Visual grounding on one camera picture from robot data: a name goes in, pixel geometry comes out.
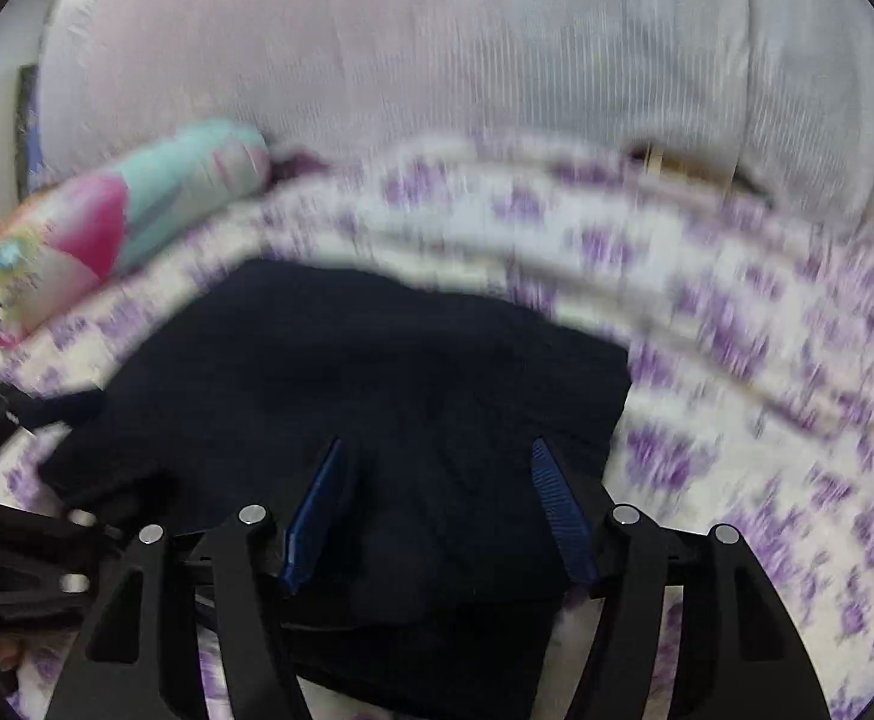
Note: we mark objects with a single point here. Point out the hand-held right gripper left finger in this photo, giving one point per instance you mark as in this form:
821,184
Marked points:
313,525

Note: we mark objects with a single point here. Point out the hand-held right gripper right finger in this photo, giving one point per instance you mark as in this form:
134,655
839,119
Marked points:
564,517

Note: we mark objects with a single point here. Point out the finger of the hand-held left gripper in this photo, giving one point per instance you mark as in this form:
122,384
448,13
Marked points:
24,547
32,412

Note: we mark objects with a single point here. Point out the dark navy pants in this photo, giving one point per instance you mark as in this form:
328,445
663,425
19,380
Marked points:
369,360

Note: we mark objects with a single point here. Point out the person's left hand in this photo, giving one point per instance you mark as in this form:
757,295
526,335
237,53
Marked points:
2,654

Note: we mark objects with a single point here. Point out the purple floral bedsheet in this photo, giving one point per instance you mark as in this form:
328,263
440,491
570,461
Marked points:
706,427

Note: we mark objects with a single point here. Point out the blue printed bag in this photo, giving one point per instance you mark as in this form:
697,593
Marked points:
28,135

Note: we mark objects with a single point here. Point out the white lace mosquito net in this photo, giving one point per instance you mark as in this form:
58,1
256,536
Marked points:
407,37

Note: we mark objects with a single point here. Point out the brown wooden bed frame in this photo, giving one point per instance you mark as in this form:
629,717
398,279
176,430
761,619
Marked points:
677,163

